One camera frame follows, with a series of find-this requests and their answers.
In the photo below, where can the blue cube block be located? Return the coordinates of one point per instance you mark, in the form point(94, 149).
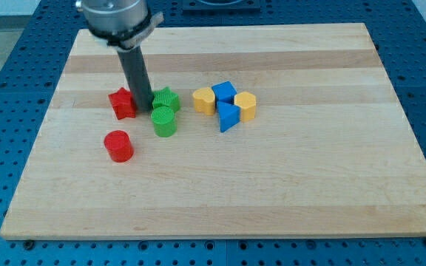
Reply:
point(224, 92)

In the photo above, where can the red cylinder block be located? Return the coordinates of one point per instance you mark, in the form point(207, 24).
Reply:
point(119, 146)

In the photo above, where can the green star block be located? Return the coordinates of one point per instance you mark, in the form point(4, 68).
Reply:
point(166, 97)

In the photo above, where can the blue triangle block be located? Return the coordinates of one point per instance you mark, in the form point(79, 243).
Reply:
point(229, 115)

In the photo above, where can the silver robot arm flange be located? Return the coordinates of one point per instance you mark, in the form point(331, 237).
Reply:
point(123, 24)

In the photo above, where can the yellow heart block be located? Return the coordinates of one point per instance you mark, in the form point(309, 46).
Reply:
point(204, 101)

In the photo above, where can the yellow hexagon block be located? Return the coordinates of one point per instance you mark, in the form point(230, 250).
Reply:
point(247, 102)

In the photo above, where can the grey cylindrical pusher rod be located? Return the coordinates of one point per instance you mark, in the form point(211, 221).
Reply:
point(134, 67)

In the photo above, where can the wooden board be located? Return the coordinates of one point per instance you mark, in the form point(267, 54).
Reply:
point(330, 153)

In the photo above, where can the red star block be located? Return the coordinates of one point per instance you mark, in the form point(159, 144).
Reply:
point(123, 104)

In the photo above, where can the green cylinder block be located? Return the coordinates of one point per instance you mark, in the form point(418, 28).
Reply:
point(164, 121)

